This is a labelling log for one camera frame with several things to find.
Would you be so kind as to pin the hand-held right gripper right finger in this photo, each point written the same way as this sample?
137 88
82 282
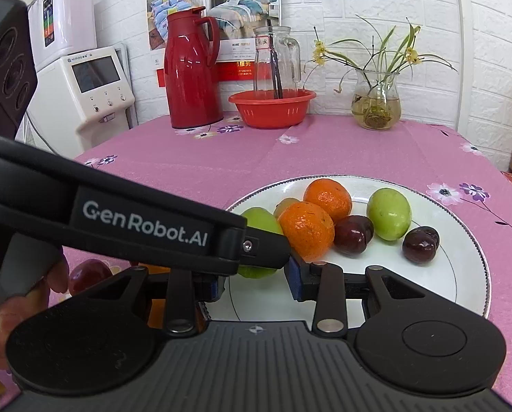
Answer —
294 279

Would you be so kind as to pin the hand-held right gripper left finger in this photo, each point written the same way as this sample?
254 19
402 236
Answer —
183 304

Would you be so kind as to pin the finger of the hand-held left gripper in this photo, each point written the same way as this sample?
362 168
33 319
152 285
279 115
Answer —
266 251

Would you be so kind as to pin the small green apple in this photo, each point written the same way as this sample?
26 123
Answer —
258 221

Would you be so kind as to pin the bumpy tangerine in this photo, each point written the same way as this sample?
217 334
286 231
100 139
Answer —
306 231
328 199

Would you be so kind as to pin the small kiwi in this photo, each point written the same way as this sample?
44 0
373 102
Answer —
286 205

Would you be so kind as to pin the dark red plum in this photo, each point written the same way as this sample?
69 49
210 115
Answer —
354 235
420 245

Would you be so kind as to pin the large oval green apple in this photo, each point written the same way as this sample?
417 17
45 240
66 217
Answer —
389 214

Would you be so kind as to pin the white plate with dark rim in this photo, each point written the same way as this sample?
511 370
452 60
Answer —
453 266

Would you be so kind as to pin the person's left hand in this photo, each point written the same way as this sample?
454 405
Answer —
24 309

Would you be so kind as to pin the large orange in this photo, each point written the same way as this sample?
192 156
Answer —
157 311

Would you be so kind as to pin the pink floral tablecloth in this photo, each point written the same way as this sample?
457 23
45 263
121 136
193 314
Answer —
174 154

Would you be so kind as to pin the red plum left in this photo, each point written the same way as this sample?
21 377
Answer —
88 275

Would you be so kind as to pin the white water dispenser with screen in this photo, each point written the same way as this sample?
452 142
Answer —
75 111

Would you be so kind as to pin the red plastic basket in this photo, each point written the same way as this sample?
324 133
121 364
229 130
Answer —
273 111

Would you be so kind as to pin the red thermos jug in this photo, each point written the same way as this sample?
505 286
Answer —
191 77

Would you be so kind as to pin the glass vase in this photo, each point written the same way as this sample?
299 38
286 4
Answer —
376 107

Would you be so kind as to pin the dark stirring stick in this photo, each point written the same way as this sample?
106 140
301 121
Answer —
275 68

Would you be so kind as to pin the glass pitcher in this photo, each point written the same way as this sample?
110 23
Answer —
288 58

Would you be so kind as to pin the green yellow flowering plant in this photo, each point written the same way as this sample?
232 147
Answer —
387 53

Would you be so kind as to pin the white wall water purifier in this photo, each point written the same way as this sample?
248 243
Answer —
73 13

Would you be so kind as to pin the wall poster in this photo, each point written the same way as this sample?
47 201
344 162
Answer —
239 8

